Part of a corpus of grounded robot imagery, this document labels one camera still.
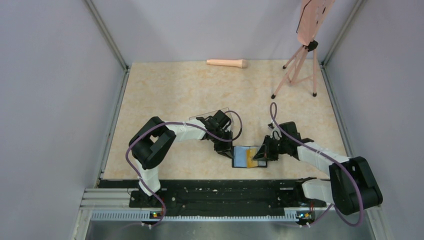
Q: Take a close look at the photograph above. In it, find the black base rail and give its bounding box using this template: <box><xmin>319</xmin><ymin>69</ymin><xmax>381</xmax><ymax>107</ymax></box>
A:
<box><xmin>98</xmin><ymin>179</ymin><xmax>327</xmax><ymax>219</ymax></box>

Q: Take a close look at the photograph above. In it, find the clear plastic card box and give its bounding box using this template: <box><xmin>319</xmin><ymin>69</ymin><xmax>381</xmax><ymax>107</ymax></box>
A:
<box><xmin>188</xmin><ymin>107</ymin><xmax>234</xmax><ymax>128</ymax></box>

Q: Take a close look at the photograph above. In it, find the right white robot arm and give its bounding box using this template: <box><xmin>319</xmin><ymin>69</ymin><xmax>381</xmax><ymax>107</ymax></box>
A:
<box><xmin>252</xmin><ymin>121</ymin><xmax>383</xmax><ymax>215</ymax></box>

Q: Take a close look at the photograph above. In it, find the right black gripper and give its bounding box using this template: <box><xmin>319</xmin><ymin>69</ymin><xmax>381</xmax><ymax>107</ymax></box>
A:
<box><xmin>253</xmin><ymin>134</ymin><xmax>289</xmax><ymax>161</ymax></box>

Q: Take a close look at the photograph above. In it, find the single gold credit card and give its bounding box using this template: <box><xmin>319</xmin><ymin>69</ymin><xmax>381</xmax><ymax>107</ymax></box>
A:
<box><xmin>246</xmin><ymin>148</ymin><xmax>259</xmax><ymax>169</ymax></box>

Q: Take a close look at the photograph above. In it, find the pink microphone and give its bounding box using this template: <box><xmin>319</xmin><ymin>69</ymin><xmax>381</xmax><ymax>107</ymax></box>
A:
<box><xmin>206</xmin><ymin>59</ymin><xmax>249</xmax><ymax>69</ymax></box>

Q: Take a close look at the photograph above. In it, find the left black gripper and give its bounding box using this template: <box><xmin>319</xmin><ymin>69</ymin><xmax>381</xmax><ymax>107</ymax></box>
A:
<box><xmin>211</xmin><ymin>128</ymin><xmax>235</xmax><ymax>159</ymax></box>

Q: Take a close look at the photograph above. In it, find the black card holder wallet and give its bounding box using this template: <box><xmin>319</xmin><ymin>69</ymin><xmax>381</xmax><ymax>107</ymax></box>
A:
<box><xmin>232</xmin><ymin>146</ymin><xmax>268</xmax><ymax>169</ymax></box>

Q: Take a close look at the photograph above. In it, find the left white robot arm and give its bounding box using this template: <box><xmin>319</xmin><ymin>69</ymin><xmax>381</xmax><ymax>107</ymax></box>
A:
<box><xmin>125</xmin><ymin>110</ymin><xmax>241</xmax><ymax>207</ymax></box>

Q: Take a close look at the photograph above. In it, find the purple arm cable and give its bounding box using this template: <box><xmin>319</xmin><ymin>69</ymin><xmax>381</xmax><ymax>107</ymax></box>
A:
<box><xmin>268</xmin><ymin>101</ymin><xmax>365</xmax><ymax>228</ymax></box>
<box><xmin>125</xmin><ymin>110</ymin><xmax>243</xmax><ymax>229</ymax></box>

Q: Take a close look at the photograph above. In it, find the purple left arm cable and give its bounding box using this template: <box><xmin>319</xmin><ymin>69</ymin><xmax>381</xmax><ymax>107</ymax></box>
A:
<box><xmin>125</xmin><ymin>110</ymin><xmax>243</xmax><ymax>229</ymax></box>

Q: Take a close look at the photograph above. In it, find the pink tripod stand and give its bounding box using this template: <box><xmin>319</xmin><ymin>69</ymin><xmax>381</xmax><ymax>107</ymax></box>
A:
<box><xmin>270</xmin><ymin>40</ymin><xmax>319</xmax><ymax>100</ymax></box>

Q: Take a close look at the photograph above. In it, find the pink board on tripod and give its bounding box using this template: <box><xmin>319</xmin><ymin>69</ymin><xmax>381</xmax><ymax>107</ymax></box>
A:
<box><xmin>296</xmin><ymin>0</ymin><xmax>335</xmax><ymax>46</ymax></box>

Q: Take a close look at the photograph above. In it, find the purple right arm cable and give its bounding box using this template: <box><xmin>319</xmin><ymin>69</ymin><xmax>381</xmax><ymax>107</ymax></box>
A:
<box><xmin>268</xmin><ymin>101</ymin><xmax>365</xmax><ymax>228</ymax></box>

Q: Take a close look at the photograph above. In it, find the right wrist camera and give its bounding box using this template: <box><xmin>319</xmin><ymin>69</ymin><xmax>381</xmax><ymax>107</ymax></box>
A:
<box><xmin>267</xmin><ymin>123</ymin><xmax>281</xmax><ymax>139</ymax></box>

